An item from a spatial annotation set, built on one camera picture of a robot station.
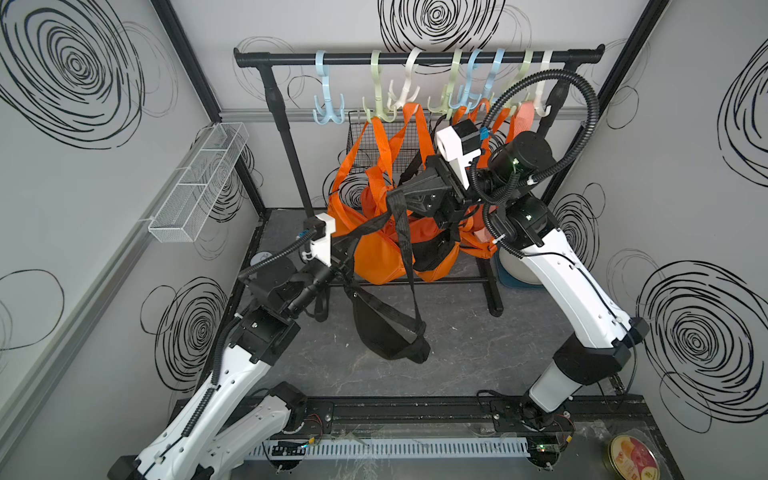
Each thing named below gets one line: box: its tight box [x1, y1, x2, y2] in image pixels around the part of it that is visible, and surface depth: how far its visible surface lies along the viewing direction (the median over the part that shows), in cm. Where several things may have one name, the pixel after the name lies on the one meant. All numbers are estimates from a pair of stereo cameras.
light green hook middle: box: [427, 48, 463, 120], surface depth 59 cm
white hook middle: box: [387, 47, 422, 110], surface depth 61 cm
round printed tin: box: [608, 434, 661, 480], surface depth 67 cm
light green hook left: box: [362, 50, 397, 123], surface depth 56 cm
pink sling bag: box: [513, 101, 535, 139], surface depth 62 cm
